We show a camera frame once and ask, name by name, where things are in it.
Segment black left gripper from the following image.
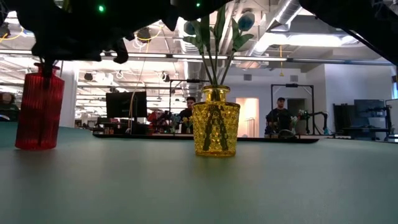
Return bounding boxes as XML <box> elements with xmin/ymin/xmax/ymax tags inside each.
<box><xmin>21</xmin><ymin>0</ymin><xmax>180</xmax><ymax>65</ymax></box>

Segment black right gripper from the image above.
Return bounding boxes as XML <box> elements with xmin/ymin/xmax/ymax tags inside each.
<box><xmin>178</xmin><ymin>0</ymin><xmax>234</xmax><ymax>21</ymax></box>

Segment dark red artificial tulip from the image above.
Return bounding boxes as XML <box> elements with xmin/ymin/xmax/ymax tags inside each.
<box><xmin>41</xmin><ymin>59</ymin><xmax>54</xmax><ymax>88</ymax></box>

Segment red ribbed glass vase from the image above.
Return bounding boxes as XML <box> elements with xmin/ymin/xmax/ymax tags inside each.
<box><xmin>14</xmin><ymin>62</ymin><xmax>65</xmax><ymax>151</ymax></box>

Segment yellow dimpled glass vase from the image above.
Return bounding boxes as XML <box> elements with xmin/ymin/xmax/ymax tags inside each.
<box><xmin>192</xmin><ymin>85</ymin><xmax>241</xmax><ymax>157</ymax></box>

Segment black ceiling device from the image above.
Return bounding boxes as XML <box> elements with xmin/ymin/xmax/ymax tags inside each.
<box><xmin>136</xmin><ymin>27</ymin><xmax>152</xmax><ymax>44</ymax></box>

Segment long overhead light bar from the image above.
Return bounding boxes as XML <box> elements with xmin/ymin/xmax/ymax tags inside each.
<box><xmin>0</xmin><ymin>49</ymin><xmax>398</xmax><ymax>67</ymax></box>

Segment black computer monitor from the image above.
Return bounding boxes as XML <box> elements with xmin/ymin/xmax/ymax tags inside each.
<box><xmin>105</xmin><ymin>91</ymin><xmax>148</xmax><ymax>119</ymax></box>

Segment person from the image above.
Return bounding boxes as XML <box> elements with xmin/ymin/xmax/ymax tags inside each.
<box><xmin>265</xmin><ymin>96</ymin><xmax>295</xmax><ymax>138</ymax></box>
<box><xmin>0</xmin><ymin>91</ymin><xmax>20</xmax><ymax>123</ymax></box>
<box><xmin>178</xmin><ymin>96</ymin><xmax>197</xmax><ymax>134</ymax></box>

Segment red background machine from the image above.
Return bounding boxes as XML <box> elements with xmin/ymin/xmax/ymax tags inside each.
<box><xmin>147</xmin><ymin>110</ymin><xmax>169</xmax><ymax>133</ymax></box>

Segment dark upright panel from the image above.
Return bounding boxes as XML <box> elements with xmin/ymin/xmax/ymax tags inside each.
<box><xmin>333</xmin><ymin>104</ymin><xmax>355</xmax><ymax>131</ymax></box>

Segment teal table mat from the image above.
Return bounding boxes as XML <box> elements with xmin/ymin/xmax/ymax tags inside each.
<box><xmin>0</xmin><ymin>123</ymin><xmax>398</xmax><ymax>224</ymax></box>

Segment dark desk monitor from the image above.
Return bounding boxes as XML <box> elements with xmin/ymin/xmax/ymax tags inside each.
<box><xmin>353</xmin><ymin>99</ymin><xmax>386</xmax><ymax>128</ymax></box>

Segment silver round ceiling duct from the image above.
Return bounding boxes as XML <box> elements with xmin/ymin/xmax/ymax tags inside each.
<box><xmin>173</xmin><ymin>18</ymin><xmax>208</xmax><ymax>103</ymax></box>

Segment silver slanted ceiling duct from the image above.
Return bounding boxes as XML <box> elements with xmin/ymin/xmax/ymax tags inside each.
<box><xmin>245</xmin><ymin>0</ymin><xmax>312</xmax><ymax>69</ymax></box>

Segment black metal frame stand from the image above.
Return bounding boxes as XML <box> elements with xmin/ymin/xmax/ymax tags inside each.
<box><xmin>270</xmin><ymin>83</ymin><xmax>315</xmax><ymax>135</ymax></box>

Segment black metal table frame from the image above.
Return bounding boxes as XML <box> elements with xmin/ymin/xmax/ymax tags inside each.
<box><xmin>93</xmin><ymin>133</ymin><xmax>321</xmax><ymax>144</ymax></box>

